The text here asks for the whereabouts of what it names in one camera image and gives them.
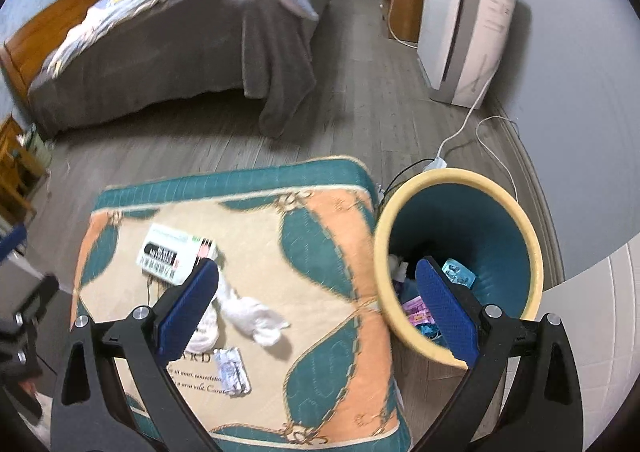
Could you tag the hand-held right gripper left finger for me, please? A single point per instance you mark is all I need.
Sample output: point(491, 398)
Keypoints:
point(185, 312)

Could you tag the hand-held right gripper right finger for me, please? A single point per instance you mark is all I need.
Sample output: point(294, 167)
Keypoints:
point(445, 312)

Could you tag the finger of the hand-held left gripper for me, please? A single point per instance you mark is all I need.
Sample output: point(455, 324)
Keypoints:
point(12, 242)

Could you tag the yellow-rimmed teal trash bin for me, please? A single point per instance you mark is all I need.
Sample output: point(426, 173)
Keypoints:
point(475, 217)

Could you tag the small blue wrapper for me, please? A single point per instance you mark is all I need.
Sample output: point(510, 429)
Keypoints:
point(429, 330)

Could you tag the white crumpled tissue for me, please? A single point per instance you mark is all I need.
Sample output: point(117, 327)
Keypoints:
point(250, 317)
point(205, 332)

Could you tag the light blue printed packet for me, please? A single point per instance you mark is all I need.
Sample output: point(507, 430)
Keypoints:
point(457, 273)

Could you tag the white box with black label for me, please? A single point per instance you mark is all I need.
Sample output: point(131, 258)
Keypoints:
point(165, 254)

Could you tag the wooden nightstand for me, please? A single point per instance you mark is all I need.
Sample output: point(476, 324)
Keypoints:
point(15, 166)

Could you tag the silver foil blister pack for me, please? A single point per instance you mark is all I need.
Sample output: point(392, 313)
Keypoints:
point(231, 372)

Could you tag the teal orange patterned cushion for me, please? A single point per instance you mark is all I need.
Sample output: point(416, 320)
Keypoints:
point(300, 312)

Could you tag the white power strip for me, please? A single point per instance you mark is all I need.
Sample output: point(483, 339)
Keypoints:
point(436, 164)

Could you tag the white tiled panel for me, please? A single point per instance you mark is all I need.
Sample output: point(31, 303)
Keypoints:
point(600, 332)

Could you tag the wooden bed headboard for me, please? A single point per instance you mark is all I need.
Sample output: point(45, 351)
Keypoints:
point(45, 26)

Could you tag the bed with grey blanket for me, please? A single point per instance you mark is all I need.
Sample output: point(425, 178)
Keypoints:
point(175, 46)

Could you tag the white air purifier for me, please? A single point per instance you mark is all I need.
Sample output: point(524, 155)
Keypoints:
point(460, 26)

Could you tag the wooden cabinet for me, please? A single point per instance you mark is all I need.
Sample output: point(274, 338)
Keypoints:
point(407, 1)

